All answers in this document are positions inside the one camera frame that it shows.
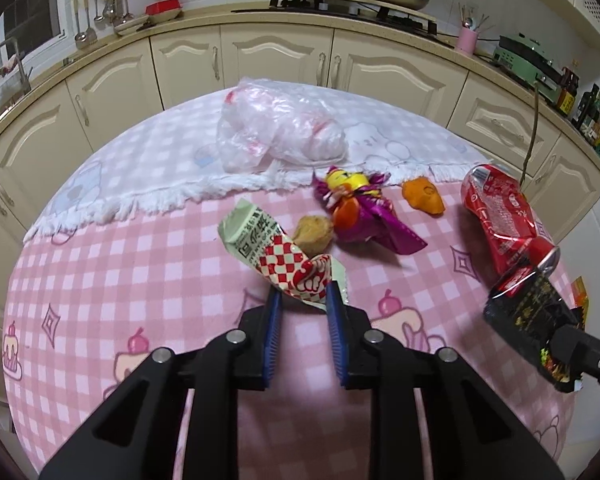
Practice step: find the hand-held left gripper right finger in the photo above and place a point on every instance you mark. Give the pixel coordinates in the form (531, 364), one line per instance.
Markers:
(336, 340)

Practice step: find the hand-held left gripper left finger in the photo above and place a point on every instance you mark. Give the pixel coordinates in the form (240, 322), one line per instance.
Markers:
(271, 350)

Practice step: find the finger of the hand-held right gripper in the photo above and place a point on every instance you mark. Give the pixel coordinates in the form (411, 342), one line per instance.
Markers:
(595, 360)

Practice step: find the yellow snack packet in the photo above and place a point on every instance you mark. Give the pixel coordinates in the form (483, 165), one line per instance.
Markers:
(581, 300)

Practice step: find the black snack bag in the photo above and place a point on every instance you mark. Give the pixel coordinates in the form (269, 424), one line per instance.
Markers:
(525, 310)

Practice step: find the red checked paper snack bag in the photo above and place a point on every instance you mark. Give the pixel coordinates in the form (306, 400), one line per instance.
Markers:
(280, 260)

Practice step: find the brown bread piece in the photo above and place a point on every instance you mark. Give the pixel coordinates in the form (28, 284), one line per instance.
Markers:
(312, 235)

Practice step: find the purple yellow candy wrapper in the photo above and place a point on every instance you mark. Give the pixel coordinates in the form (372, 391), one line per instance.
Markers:
(370, 215)

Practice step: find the crushed red drink can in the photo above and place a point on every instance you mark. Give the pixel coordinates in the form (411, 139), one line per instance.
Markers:
(505, 220)

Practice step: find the orange fruit peel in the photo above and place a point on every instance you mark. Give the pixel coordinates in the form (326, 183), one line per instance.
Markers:
(422, 196)

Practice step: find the clear red printed plastic bag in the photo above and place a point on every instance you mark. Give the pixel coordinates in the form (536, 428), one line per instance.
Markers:
(280, 125)

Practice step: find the pink checked tablecloth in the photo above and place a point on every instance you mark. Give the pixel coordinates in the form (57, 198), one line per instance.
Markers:
(130, 285)

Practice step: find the dark glass bottle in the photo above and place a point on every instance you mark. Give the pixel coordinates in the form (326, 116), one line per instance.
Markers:
(594, 122)
(586, 110)

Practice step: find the cream cabinet drawer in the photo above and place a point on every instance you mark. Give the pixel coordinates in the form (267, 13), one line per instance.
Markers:
(505, 110)

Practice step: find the soy sauce bottle yellow label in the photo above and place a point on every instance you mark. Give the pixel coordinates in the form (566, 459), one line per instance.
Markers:
(567, 95)

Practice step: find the green electric cooker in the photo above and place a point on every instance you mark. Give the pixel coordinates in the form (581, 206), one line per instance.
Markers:
(525, 55)

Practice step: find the pink utensil holder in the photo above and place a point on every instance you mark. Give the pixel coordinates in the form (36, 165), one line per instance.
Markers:
(466, 41)

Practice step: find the black gas stove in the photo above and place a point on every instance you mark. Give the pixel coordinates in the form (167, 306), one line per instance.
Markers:
(330, 10)

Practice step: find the beige kitchen countertop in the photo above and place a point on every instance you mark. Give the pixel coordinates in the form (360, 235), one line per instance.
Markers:
(205, 20)

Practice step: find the white bowl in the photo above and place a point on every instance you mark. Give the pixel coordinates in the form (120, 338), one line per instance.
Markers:
(130, 26)

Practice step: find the red bowl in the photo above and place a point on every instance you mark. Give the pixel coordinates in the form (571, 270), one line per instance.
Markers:
(164, 10)

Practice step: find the metal kitchen faucet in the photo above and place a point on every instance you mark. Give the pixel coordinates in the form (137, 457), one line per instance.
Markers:
(22, 70)

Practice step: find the row of hanging kitchen utensils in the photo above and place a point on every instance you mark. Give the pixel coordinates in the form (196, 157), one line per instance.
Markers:
(97, 10)

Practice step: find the pink dishcloth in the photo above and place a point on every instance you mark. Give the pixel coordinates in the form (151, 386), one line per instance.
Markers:
(11, 63)

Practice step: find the sliding window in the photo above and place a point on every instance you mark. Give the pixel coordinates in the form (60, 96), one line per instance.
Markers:
(30, 10)

